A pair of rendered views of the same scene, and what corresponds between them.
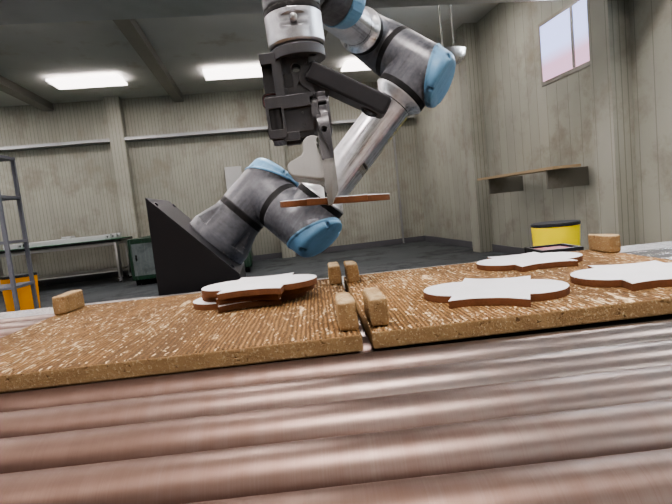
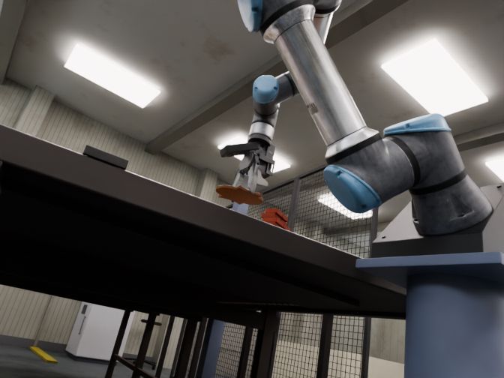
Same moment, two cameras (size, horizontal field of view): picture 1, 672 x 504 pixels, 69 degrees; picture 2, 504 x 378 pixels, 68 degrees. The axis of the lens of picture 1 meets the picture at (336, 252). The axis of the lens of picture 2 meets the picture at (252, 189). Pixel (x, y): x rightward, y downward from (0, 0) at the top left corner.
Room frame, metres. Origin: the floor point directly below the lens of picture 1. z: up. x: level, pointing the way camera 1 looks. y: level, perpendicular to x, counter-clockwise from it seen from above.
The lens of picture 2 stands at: (1.61, -0.43, 0.67)
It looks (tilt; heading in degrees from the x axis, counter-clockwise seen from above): 22 degrees up; 154
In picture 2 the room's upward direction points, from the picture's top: 11 degrees clockwise
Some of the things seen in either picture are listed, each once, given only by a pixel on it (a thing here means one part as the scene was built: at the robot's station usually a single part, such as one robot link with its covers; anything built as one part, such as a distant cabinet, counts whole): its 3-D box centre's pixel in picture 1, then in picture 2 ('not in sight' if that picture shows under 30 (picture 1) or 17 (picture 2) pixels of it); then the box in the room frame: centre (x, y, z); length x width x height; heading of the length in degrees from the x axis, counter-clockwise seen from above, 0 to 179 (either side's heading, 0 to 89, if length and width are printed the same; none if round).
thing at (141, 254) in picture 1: (197, 252); not in sight; (9.74, 2.75, 0.42); 2.12 x 1.93 x 0.83; 99
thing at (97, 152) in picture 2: (552, 251); (103, 163); (0.89, -0.40, 0.92); 0.08 x 0.08 x 0.02; 1
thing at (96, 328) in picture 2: not in sight; (105, 313); (-4.73, 0.67, 0.67); 0.68 x 0.58 x 1.34; 99
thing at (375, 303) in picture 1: (375, 306); not in sight; (0.46, -0.03, 0.95); 0.06 x 0.02 x 0.03; 3
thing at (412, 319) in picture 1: (517, 284); not in sight; (0.60, -0.22, 0.93); 0.41 x 0.35 x 0.02; 93
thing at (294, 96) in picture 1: (298, 98); (257, 157); (0.67, 0.03, 1.19); 0.09 x 0.08 x 0.12; 92
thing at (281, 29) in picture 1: (295, 34); (260, 135); (0.66, 0.02, 1.27); 0.08 x 0.08 x 0.05
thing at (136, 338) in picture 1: (180, 322); not in sight; (0.58, 0.20, 0.93); 0.41 x 0.35 x 0.02; 92
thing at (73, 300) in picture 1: (69, 301); not in sight; (0.71, 0.40, 0.95); 0.06 x 0.02 x 0.03; 2
